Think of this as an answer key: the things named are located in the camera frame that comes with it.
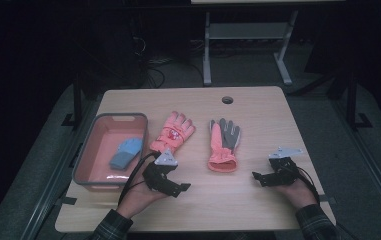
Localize person's left hand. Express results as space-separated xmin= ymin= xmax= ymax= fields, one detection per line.
xmin=116 ymin=171 xmax=170 ymax=220

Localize grey metal stand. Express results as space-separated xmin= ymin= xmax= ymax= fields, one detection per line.
xmin=202 ymin=9 xmax=299 ymax=87

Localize black tape strip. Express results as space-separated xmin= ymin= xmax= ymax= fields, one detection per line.
xmin=55 ymin=195 xmax=78 ymax=206
xmin=317 ymin=194 xmax=337 ymax=205

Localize aluminium floor rail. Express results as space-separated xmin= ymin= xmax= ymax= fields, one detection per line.
xmin=331 ymin=99 xmax=381 ymax=231
xmin=21 ymin=99 xmax=96 ymax=240

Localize pink glove with grey palm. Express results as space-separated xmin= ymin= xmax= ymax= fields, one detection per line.
xmin=207 ymin=117 xmax=242 ymax=174

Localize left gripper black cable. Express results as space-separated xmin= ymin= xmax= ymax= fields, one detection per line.
xmin=117 ymin=151 xmax=162 ymax=206

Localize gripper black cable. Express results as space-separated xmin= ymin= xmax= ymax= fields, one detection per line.
xmin=117 ymin=151 xmax=162 ymax=206
xmin=293 ymin=164 xmax=322 ymax=204

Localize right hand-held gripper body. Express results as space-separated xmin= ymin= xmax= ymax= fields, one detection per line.
xmin=267 ymin=146 xmax=304 ymax=187

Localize pink basket with grey rim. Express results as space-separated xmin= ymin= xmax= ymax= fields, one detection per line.
xmin=72 ymin=112 xmax=150 ymax=194

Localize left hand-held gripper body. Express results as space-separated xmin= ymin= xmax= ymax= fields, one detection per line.
xmin=142 ymin=148 xmax=180 ymax=196

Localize pink glove with red print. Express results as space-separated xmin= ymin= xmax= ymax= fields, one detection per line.
xmin=149 ymin=110 xmax=197 ymax=156

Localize black floor cables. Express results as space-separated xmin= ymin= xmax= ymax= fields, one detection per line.
xmin=131 ymin=33 xmax=206 ymax=89

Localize black frame post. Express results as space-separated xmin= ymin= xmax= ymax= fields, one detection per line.
xmin=344 ymin=66 xmax=374 ymax=131
xmin=61 ymin=73 xmax=84 ymax=128

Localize person's right hand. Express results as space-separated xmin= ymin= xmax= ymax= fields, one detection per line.
xmin=275 ymin=174 xmax=318 ymax=211

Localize plain blue grey knit glove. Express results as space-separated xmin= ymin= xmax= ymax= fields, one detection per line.
xmin=117 ymin=137 xmax=145 ymax=168

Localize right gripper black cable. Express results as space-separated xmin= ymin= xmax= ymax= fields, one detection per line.
xmin=293 ymin=164 xmax=322 ymax=204

